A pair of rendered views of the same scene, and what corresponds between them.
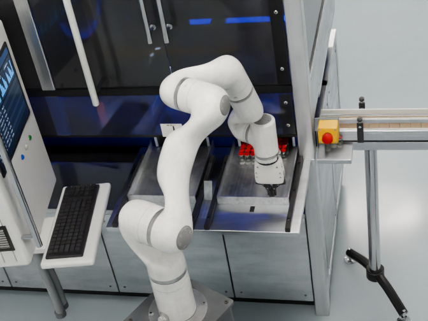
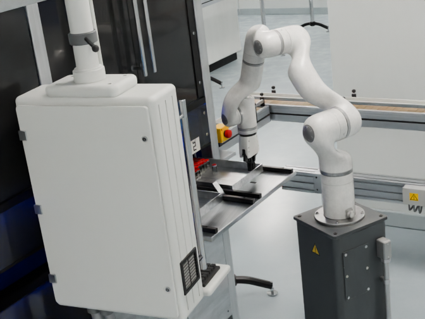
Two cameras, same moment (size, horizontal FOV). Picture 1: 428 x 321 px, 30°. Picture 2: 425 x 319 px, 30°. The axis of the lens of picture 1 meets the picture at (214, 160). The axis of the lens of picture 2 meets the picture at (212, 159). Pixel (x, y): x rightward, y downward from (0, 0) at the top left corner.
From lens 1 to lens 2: 333 cm
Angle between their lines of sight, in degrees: 65
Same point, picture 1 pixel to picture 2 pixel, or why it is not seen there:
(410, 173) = not seen: hidden behind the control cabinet
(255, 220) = (267, 181)
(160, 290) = (350, 180)
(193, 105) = (296, 37)
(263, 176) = (252, 148)
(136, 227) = (337, 121)
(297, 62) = (206, 73)
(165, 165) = (315, 78)
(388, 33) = not seen: outside the picture
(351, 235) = not seen: hidden behind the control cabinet
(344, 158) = (231, 152)
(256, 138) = (251, 109)
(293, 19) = (202, 36)
